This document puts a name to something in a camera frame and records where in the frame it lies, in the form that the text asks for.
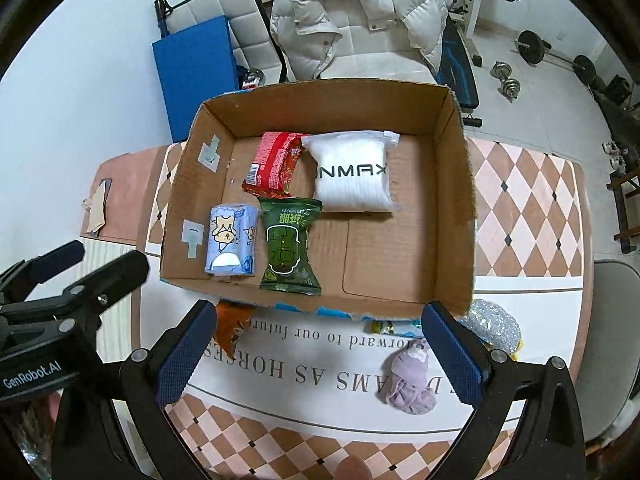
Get light blue tissue pack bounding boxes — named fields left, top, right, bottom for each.
left=205, top=204, right=258, bottom=276

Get orange snack packet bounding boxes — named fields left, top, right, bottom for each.
left=214, top=299, right=255, bottom=358

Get silver glitter pouch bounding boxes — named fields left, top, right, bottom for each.
left=458, top=299, right=523, bottom=358

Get green snack packet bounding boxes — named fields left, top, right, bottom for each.
left=259, top=197, right=322, bottom=296

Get blue yellow snack packet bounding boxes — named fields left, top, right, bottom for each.
left=370, top=320, right=424, bottom=339

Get small wooden cutout piece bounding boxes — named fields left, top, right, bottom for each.
left=82, top=178, right=113, bottom=237

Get red snack packet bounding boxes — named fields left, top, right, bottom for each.
left=242, top=131, right=305, bottom=198

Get blue folder board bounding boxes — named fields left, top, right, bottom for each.
left=152, top=15, right=239, bottom=142

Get red white small box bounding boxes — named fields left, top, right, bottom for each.
left=238, top=66, right=266, bottom=90

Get brown cardboard box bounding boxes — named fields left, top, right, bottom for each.
left=160, top=78, right=476, bottom=320

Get white ONMAX fabric pack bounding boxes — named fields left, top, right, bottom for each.
left=303, top=130, right=400, bottom=214

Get white padded chair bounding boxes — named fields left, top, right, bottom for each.
left=153, top=0, right=289, bottom=86

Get dark wooden rack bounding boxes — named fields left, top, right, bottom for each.
left=606, top=168, right=640, bottom=255

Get chrome dumbbells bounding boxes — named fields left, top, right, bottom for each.
left=490, top=61, right=521, bottom=102

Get black weight bench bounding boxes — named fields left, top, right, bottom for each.
left=435, top=15, right=483, bottom=128

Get white puffer jacket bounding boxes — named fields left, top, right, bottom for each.
left=270, top=0, right=448, bottom=82

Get black barbell on floor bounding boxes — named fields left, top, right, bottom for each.
left=514, top=30, right=604, bottom=91

